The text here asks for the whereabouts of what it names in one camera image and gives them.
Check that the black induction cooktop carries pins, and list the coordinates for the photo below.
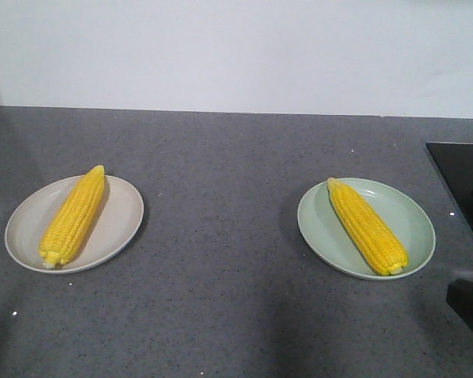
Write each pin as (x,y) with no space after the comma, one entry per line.
(454,163)

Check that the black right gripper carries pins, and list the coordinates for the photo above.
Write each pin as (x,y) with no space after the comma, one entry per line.
(460,299)

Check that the yellow corn cob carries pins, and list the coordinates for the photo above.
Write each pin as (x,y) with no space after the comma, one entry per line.
(373,238)
(66,232)

